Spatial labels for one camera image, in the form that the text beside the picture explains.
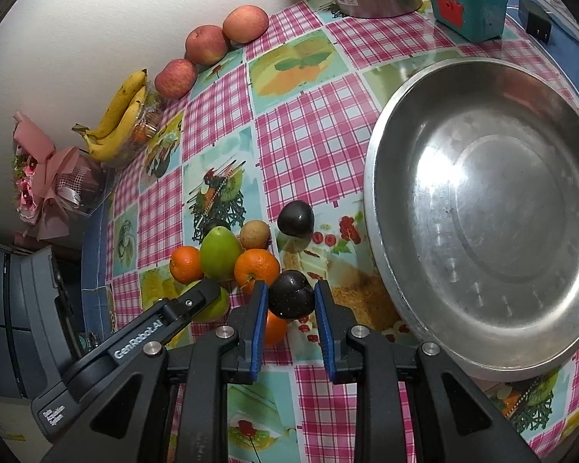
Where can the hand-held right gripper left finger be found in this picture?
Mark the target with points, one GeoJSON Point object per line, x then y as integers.
{"type": "Point", "coordinates": [259, 328]}

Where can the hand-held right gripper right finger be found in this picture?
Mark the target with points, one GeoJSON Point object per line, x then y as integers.
{"type": "Point", "coordinates": [324, 328]}

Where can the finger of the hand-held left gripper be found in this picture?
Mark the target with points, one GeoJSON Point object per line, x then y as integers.
{"type": "Point", "coordinates": [193, 301]}

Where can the orange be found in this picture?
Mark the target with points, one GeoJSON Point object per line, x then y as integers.
{"type": "Point", "coordinates": [275, 329]}
{"type": "Point", "coordinates": [255, 267]}
{"type": "Point", "coordinates": [186, 265]}

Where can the green mango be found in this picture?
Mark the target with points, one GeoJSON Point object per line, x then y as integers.
{"type": "Point", "coordinates": [214, 309]}
{"type": "Point", "coordinates": [219, 253]}

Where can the dark purple plum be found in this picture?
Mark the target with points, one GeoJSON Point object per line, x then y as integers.
{"type": "Point", "coordinates": [292, 294]}
{"type": "Point", "coordinates": [295, 219]}

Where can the round steel basin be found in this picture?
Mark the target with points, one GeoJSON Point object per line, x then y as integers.
{"type": "Point", "coordinates": [487, 226]}

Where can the dark grey appliance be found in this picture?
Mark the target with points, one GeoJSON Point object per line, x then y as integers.
{"type": "Point", "coordinates": [24, 308]}

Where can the brown kiwi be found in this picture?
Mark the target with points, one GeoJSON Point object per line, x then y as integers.
{"type": "Point", "coordinates": [254, 235]}

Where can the checked fruit-print tablecloth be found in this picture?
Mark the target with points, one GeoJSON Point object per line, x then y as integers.
{"type": "Point", "coordinates": [309, 154]}

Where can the pink flower bouquet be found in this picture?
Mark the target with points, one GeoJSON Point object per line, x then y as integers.
{"type": "Point", "coordinates": [53, 178]}

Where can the yellow banana bunch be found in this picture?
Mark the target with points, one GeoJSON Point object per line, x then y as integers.
{"type": "Point", "coordinates": [116, 120]}

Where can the red apple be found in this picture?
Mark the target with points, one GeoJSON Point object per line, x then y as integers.
{"type": "Point", "coordinates": [175, 78]}
{"type": "Point", "coordinates": [245, 24]}
{"type": "Point", "coordinates": [206, 44]}

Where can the teal plastic box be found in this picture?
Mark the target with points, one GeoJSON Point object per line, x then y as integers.
{"type": "Point", "coordinates": [477, 5]}

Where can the black power adapter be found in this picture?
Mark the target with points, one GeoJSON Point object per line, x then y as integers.
{"type": "Point", "coordinates": [535, 19]}

